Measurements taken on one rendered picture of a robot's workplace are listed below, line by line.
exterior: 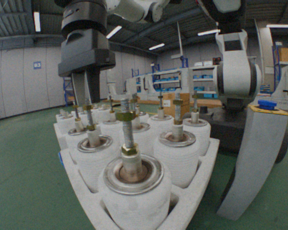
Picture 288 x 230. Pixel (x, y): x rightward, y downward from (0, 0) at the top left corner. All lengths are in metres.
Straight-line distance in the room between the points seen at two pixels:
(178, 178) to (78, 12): 0.33
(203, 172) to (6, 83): 7.09
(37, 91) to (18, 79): 1.15
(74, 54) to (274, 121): 0.36
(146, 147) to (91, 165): 0.13
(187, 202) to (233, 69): 0.43
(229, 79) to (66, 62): 0.48
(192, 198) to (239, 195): 0.16
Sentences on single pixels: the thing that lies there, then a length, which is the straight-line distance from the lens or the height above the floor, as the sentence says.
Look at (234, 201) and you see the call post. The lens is 0.35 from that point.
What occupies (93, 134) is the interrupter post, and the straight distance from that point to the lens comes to 0.21.
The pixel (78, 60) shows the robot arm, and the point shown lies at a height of 0.41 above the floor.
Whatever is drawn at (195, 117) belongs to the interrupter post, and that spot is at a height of 0.27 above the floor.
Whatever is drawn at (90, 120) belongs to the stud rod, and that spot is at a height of 0.30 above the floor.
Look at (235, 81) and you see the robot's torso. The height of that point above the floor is 0.38.
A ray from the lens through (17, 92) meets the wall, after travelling 6.74.
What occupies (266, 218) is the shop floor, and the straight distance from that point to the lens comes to 0.49.
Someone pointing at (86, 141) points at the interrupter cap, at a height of 0.25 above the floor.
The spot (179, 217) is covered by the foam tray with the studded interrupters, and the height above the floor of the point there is 0.18.
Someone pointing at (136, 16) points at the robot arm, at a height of 0.60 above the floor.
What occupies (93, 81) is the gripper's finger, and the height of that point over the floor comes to 0.37.
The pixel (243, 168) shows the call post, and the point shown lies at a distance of 0.28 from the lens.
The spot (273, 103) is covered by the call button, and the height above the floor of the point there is 0.33.
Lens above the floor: 0.35
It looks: 13 degrees down
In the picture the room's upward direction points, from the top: 4 degrees counter-clockwise
